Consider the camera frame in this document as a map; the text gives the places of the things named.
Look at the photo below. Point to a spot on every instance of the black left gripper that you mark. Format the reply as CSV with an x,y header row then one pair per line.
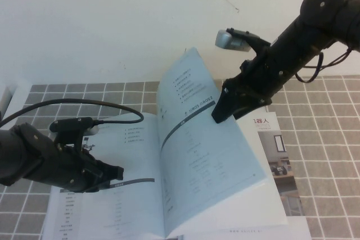
x,y
70,169

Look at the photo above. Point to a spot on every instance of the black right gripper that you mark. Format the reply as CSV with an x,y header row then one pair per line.
x,y
258,82

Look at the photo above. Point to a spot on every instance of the white-paged book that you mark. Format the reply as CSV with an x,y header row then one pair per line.
x,y
197,153

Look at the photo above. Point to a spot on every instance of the robotics brochure with red title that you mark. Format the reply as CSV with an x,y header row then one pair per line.
x,y
284,167

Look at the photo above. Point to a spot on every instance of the gray white-grid tablecloth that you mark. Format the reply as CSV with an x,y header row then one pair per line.
x,y
323,138

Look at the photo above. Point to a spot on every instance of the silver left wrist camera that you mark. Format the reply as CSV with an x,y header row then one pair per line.
x,y
92,131

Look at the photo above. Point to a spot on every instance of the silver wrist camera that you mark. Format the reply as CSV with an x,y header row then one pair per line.
x,y
225,40
92,131

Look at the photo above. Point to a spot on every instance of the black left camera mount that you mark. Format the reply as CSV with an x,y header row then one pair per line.
x,y
70,123

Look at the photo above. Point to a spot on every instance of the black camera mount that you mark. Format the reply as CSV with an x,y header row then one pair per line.
x,y
70,123
258,43

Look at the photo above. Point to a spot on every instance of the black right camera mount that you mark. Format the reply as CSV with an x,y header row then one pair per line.
x,y
258,43

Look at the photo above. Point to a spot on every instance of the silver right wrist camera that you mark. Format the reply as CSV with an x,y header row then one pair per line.
x,y
225,40

